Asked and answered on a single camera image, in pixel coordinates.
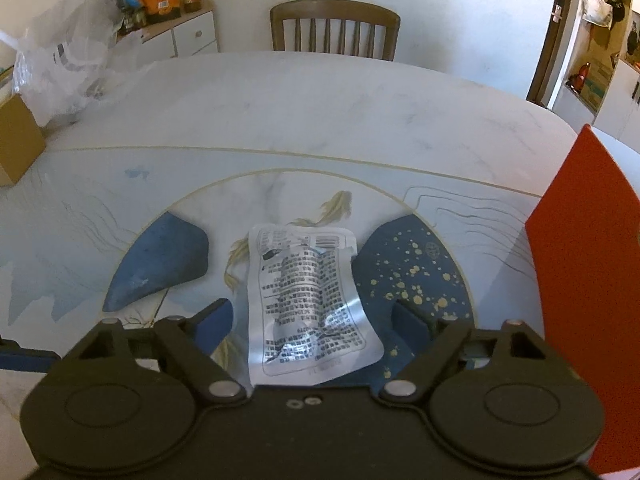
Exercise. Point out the white hanging bag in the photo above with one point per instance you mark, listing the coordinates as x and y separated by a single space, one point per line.
597 10

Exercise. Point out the brown cardboard box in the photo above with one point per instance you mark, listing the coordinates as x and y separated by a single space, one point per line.
17 140

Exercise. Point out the wooden chair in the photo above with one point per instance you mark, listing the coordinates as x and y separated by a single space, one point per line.
335 12

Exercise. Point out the printed cardboard carton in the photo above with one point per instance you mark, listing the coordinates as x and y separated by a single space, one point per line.
597 85

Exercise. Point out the brown wooden door frame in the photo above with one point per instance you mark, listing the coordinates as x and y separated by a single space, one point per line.
552 35

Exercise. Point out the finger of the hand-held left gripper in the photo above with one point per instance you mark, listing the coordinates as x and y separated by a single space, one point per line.
25 360

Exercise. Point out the red storage box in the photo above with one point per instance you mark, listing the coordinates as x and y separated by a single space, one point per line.
590 270

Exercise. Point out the white marble desktop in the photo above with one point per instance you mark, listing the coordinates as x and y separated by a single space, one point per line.
300 110

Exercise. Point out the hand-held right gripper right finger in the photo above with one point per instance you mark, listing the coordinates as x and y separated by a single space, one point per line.
410 327

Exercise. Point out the silver foil packet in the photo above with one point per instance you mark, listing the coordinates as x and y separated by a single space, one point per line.
310 300

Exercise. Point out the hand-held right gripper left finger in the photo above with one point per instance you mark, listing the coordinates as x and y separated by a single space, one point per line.
215 322

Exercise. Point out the crumpled clear plastic bag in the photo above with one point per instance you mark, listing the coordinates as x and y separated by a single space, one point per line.
75 50

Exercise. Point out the white sideboard cabinet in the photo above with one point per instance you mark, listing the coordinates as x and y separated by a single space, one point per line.
195 35

